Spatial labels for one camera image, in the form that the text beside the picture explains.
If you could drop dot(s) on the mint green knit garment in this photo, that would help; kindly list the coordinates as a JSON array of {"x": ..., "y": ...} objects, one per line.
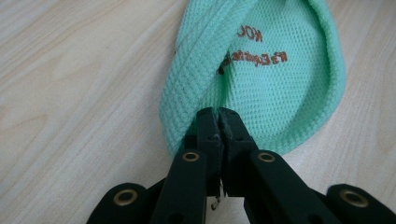
[{"x": 280, "y": 93}]

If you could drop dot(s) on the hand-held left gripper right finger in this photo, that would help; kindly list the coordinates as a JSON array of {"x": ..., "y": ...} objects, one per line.
[{"x": 236, "y": 146}]

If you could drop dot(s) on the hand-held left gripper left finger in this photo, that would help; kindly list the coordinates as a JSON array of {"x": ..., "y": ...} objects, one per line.
[{"x": 211, "y": 140}]

